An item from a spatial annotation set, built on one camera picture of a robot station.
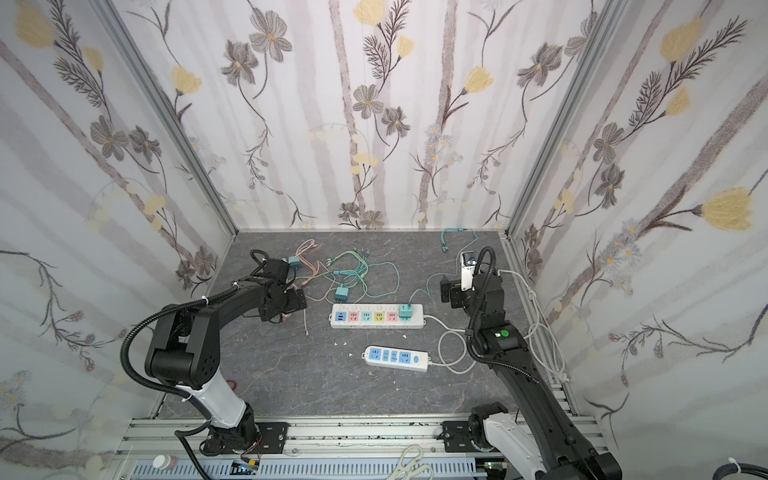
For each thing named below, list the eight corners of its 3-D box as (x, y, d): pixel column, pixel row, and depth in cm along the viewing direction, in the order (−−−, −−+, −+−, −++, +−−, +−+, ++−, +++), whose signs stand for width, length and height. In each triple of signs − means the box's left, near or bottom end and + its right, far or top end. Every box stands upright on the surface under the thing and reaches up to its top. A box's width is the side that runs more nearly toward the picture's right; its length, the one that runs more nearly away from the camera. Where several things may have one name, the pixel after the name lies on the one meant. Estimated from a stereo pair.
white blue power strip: (362, 365, 88) (361, 361, 86) (365, 347, 92) (364, 343, 89) (428, 372, 87) (429, 368, 85) (428, 354, 90) (429, 350, 88)
